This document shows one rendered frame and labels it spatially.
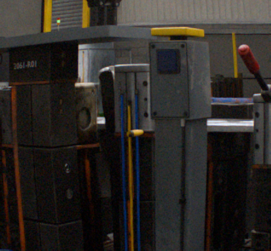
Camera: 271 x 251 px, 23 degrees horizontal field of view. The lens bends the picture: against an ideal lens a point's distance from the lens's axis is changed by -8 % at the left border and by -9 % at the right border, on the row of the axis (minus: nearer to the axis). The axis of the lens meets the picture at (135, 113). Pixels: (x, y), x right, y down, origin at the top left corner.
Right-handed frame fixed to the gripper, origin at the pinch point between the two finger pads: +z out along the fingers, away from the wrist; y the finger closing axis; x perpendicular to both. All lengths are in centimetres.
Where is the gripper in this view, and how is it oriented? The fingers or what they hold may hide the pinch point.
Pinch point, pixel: (103, 18)
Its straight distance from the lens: 110.3
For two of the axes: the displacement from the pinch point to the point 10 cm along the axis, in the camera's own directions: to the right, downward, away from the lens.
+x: -7.7, -0.2, 6.4
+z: 0.2, 10.0, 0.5
